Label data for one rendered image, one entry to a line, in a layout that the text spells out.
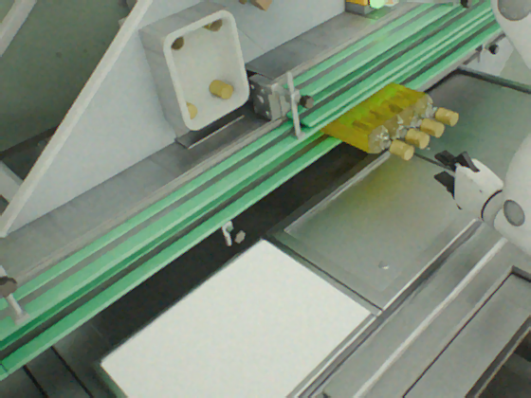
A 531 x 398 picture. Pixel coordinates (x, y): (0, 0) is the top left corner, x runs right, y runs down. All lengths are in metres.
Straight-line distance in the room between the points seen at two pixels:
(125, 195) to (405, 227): 0.60
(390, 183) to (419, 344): 0.44
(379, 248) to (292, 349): 0.30
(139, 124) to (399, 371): 0.72
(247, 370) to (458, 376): 0.37
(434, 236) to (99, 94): 0.75
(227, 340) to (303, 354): 0.15
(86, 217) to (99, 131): 0.18
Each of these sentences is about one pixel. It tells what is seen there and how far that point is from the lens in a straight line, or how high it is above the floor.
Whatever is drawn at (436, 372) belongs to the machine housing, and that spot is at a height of 1.45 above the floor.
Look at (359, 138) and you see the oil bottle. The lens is 1.37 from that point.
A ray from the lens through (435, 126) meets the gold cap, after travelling 1.39.
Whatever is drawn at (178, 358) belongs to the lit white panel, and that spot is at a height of 1.10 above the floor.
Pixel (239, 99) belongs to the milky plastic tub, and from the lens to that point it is 1.35.
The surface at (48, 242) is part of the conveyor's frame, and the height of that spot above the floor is 0.84.
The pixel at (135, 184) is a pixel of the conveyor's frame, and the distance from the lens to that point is 1.29.
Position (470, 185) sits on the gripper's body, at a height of 1.35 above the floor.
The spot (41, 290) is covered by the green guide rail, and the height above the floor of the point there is 0.92.
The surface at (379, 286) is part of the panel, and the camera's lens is 1.22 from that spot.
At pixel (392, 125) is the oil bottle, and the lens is 1.38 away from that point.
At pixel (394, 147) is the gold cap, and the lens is 1.33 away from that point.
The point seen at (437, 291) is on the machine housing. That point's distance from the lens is 1.22.
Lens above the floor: 1.82
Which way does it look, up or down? 38 degrees down
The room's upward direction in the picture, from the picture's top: 116 degrees clockwise
